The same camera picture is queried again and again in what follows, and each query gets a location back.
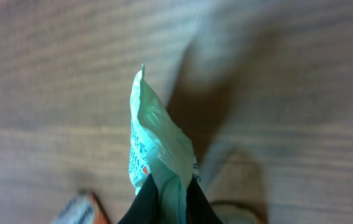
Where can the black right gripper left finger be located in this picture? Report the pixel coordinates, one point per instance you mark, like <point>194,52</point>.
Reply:
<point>145,207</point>

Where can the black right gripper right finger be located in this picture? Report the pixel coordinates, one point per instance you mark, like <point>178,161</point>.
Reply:
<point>198,209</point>

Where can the orange Kleenex tissue pack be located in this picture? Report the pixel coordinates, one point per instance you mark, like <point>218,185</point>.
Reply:
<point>84,208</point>

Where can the teal wet wipes pack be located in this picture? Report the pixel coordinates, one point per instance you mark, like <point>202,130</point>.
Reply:
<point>160,149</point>

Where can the green lidded jar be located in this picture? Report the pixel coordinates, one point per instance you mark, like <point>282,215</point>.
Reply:
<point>234,212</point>

